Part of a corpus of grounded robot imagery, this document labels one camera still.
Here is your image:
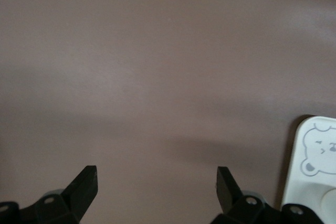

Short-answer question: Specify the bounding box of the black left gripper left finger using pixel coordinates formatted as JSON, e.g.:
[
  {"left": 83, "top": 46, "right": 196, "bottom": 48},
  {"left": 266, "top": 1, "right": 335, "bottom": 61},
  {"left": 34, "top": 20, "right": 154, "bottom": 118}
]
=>
[{"left": 0, "top": 165, "right": 99, "bottom": 224}]

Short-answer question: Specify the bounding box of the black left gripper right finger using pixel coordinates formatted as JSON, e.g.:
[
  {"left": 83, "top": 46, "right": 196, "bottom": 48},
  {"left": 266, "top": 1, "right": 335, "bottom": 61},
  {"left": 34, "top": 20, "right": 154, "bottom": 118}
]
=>
[{"left": 211, "top": 166, "right": 325, "bottom": 224}]

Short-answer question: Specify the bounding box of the white plastic cup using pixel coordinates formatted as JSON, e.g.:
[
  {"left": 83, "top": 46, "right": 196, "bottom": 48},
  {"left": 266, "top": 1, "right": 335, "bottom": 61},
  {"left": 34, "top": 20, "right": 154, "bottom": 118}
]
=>
[{"left": 321, "top": 188, "right": 336, "bottom": 210}]

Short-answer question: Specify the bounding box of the white tray with bear print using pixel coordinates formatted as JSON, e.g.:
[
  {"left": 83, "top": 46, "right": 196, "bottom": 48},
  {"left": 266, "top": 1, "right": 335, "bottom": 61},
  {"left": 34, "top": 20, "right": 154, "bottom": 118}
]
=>
[{"left": 280, "top": 115, "right": 336, "bottom": 224}]

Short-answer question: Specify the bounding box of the brown table cover sheet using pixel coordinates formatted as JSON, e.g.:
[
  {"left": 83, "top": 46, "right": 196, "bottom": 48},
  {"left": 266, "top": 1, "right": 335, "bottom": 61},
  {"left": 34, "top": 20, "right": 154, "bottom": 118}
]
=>
[{"left": 0, "top": 0, "right": 336, "bottom": 224}]

